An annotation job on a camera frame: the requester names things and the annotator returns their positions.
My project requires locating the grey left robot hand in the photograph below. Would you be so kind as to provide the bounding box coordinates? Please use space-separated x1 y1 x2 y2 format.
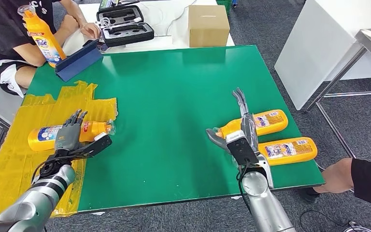
53 109 88 151

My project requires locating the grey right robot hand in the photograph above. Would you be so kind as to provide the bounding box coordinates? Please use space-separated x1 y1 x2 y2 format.
205 87 259 154

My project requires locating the orange detergent bottle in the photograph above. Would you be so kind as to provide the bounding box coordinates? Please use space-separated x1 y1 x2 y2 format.
27 121 116 152
16 4 67 69
214 109 289 139
257 137 318 166

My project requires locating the yellow plastic sheet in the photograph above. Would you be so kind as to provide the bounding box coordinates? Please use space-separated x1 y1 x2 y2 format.
0 80 119 224

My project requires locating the blue tablet case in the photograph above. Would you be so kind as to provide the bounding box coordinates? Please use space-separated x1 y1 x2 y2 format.
55 39 104 83

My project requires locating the white panel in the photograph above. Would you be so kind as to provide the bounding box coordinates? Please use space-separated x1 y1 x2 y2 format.
274 0 371 112

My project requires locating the cardboard box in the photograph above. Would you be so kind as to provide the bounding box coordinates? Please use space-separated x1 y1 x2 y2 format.
187 4 230 49

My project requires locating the black foam-lined case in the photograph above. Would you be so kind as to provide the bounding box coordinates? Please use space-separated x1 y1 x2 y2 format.
96 4 155 49

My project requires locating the green plastic crate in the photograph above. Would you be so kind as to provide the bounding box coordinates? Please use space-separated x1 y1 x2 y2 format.
215 0 233 15

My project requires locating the white table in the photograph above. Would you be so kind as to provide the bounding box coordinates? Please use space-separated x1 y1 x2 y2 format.
62 0 236 58

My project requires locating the green printed package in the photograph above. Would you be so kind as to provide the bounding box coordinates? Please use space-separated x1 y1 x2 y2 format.
98 0 140 11

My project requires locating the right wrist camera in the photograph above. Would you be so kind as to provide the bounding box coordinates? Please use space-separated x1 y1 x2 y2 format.
225 132 260 166

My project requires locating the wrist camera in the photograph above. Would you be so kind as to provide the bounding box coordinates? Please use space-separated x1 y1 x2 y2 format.
73 131 113 158
225 132 260 166

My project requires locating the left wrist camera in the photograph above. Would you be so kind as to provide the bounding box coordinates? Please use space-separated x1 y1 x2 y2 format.
73 131 113 158

